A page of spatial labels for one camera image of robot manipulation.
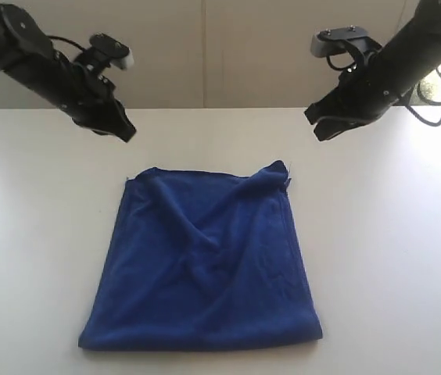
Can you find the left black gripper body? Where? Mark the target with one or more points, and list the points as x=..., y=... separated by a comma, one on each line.
x=84, y=97

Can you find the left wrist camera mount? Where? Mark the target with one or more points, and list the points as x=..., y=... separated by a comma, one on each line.
x=104, y=52

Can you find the blue microfibre towel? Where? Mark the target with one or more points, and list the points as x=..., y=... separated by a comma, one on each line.
x=202, y=261

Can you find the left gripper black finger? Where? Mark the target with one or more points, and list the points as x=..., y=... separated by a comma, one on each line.
x=118, y=125

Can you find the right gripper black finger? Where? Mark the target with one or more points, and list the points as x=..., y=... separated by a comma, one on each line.
x=326, y=109
x=327, y=129

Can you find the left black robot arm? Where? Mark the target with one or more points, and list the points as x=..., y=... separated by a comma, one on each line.
x=27, y=54

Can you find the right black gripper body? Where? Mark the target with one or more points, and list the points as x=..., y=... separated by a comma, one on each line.
x=366, y=94

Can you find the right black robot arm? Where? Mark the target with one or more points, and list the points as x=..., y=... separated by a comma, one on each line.
x=418, y=44

